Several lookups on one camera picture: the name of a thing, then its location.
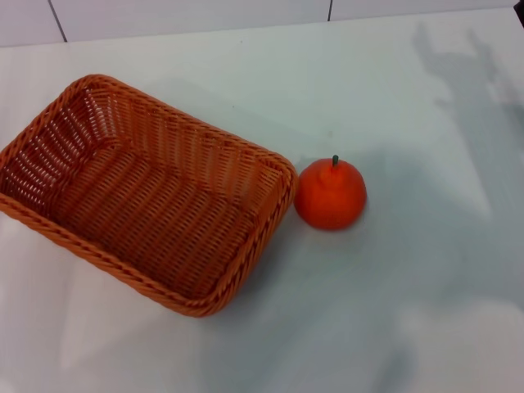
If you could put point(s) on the orange toy fruit with stem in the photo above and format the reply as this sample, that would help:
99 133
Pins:
327 200

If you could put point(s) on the orange woven plastic basket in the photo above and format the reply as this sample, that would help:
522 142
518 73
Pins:
155 213

